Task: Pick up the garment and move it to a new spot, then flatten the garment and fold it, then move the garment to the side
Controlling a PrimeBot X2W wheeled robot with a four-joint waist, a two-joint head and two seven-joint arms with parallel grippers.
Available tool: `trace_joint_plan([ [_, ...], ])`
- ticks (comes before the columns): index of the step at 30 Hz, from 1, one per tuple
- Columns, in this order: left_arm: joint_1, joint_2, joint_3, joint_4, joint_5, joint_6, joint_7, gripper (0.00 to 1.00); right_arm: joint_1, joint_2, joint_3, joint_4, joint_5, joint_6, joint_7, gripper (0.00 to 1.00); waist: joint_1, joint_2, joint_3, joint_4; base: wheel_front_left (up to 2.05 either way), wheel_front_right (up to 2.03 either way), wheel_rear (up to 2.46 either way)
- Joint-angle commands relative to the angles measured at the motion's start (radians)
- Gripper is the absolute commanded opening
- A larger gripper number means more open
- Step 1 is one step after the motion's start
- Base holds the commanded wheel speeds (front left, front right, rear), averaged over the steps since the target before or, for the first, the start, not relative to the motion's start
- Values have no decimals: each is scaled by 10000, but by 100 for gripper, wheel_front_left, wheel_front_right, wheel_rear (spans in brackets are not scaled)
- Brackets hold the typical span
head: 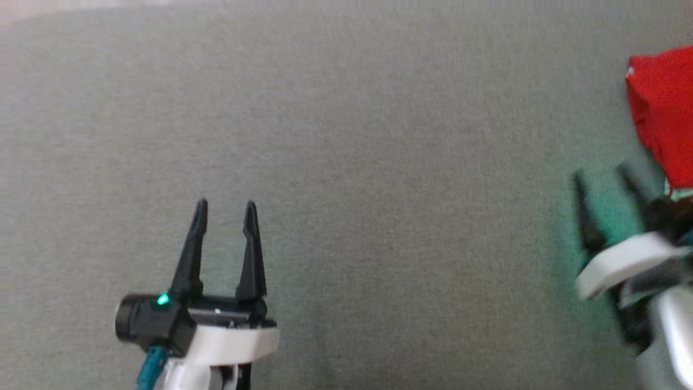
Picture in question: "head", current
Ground red shorts with white stripe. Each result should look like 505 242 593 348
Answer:
625 46 693 191

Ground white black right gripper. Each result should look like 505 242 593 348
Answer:
572 162 693 302

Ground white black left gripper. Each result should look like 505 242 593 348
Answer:
170 198 281 365

